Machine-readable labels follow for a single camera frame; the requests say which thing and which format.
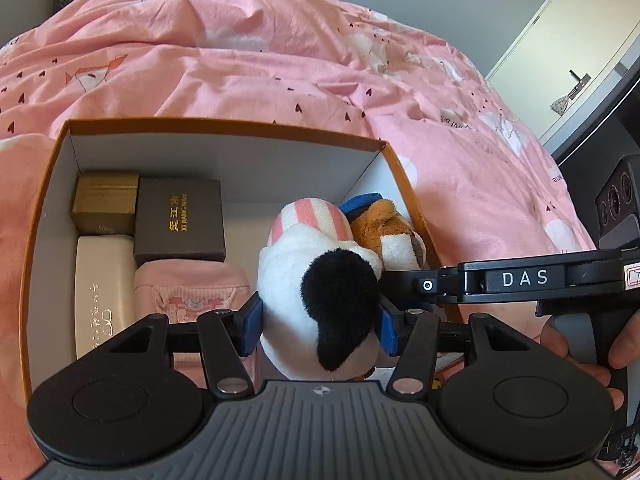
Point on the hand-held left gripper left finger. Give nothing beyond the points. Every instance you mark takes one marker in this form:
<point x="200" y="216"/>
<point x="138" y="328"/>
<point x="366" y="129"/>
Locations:
<point x="252" y="324"/>

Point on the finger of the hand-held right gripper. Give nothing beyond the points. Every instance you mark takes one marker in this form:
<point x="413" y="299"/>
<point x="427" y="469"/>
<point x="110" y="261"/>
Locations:
<point x="405" y="283"/>

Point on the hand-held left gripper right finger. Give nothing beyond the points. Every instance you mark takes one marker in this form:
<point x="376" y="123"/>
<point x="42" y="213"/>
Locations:
<point x="387" y="331"/>

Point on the orange plush toy blue collar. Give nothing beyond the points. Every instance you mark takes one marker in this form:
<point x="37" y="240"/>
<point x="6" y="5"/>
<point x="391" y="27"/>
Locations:
<point x="392" y="240"/>

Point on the white plush dog striped hat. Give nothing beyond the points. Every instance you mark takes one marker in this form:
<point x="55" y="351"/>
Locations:
<point x="300" y="260"/>

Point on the orange cardboard box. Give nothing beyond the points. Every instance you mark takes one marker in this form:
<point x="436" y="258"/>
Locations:
<point x="225" y="165"/>

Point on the person's right hand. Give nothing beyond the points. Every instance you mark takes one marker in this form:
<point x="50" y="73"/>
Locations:
<point x="624" y="345"/>

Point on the pink fabric pouch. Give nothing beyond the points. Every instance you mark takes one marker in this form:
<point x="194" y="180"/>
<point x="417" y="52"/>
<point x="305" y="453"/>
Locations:
<point x="190" y="285"/>

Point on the dark brown gift box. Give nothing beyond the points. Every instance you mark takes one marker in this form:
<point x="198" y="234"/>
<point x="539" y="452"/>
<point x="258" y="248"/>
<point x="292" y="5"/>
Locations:
<point x="180" y="220"/>

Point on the cream glasses case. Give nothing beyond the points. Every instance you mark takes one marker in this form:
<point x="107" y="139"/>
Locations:
<point x="102" y="290"/>

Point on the grey hanging charm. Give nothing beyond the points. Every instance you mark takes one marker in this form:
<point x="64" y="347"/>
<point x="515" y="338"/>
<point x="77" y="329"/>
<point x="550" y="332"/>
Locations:
<point x="560" y="105"/>

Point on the gold gift box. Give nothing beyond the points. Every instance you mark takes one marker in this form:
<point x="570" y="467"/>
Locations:
<point x="105" y="200"/>

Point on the pink printed blanket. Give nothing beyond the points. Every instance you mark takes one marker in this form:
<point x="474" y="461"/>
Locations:
<point x="250" y="70"/>

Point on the white door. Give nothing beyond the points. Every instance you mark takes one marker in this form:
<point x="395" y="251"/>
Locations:
<point x="565" y="25"/>

